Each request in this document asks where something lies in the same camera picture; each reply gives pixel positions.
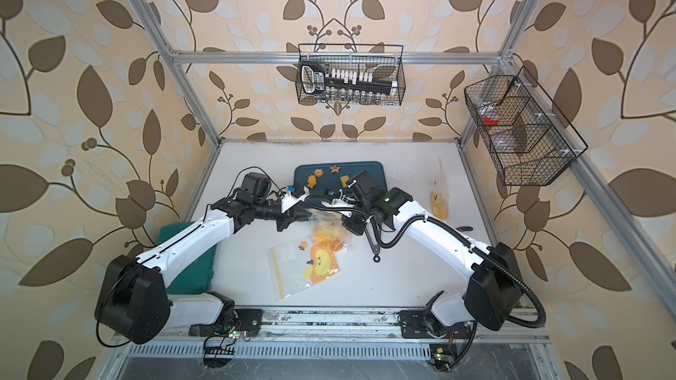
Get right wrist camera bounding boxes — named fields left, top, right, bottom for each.
left=321, top=191, right=353, bottom=216

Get green box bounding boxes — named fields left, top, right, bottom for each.
left=156, top=223, right=218, bottom=295

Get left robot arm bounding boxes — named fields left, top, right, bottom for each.
left=94, top=173, right=310, bottom=345

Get right wire basket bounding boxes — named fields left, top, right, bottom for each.
left=464, top=67, right=588, bottom=186

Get black tongs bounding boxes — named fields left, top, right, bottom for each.
left=365, top=229, right=381, bottom=263

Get teal tray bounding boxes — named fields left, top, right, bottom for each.
left=293, top=161, right=387, bottom=195

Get clear zip bag yellow strip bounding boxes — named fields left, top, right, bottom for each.
left=266, top=237, right=341, bottom=301

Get wire basket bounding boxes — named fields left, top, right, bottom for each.
left=295, top=42, right=407, bottom=107
left=464, top=67, right=588, bottom=186

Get red item in basket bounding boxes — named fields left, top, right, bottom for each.
left=481, top=113, right=501, bottom=127

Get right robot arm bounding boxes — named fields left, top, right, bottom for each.
left=343, top=171, right=546, bottom=331

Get clear duck zip bag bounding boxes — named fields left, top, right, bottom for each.
left=431, top=158, right=450, bottom=221

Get orange duck zip bag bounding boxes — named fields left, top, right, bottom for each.
left=309, top=209, right=352, bottom=253

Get yellow square cookie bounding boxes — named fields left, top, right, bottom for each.
left=340, top=175, right=350, bottom=188

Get black corrugated cable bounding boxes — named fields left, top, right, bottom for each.
left=305, top=194, right=547, bottom=371

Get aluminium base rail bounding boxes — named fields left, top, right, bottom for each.
left=113, top=305, right=550, bottom=344

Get back wire basket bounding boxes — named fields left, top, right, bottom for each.
left=295, top=42, right=407, bottom=107

